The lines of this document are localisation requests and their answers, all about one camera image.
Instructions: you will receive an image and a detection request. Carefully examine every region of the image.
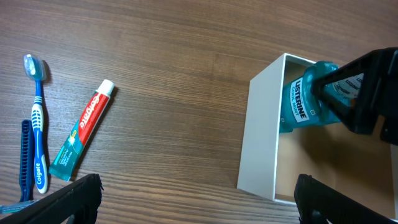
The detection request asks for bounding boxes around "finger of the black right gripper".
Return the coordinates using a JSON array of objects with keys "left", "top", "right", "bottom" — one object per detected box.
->
[
  {"left": 312, "top": 47, "right": 397, "bottom": 134},
  {"left": 380, "top": 117, "right": 398, "bottom": 145}
]

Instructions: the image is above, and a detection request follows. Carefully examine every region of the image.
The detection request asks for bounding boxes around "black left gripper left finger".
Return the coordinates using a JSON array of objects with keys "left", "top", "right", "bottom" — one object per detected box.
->
[{"left": 1, "top": 174, "right": 103, "bottom": 224}]

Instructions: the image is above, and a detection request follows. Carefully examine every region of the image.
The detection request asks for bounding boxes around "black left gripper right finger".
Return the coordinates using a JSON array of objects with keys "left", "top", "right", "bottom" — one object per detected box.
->
[{"left": 294, "top": 174, "right": 395, "bottom": 224}]

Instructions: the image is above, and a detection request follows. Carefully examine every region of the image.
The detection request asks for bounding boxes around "Colgate toothpaste tube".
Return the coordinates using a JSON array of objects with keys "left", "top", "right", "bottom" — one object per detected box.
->
[{"left": 49, "top": 80, "right": 114, "bottom": 181}]

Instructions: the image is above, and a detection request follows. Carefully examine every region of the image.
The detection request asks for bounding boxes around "blue Listerine mouthwash bottle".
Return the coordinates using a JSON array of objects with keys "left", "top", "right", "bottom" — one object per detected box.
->
[{"left": 279, "top": 61, "right": 364, "bottom": 133}]

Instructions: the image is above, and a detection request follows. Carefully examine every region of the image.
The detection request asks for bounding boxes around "blue disposable razor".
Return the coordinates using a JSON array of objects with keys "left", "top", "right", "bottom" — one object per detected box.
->
[{"left": 1, "top": 119, "right": 38, "bottom": 214}]

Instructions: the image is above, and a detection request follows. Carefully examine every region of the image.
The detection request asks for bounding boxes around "blue white Colgate toothbrush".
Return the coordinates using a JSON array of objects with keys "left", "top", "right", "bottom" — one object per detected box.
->
[{"left": 23, "top": 54, "right": 49, "bottom": 194}]

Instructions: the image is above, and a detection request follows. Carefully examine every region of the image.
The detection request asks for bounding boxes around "white open cardboard box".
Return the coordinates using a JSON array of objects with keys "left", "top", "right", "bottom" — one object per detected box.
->
[{"left": 237, "top": 53, "right": 397, "bottom": 219}]

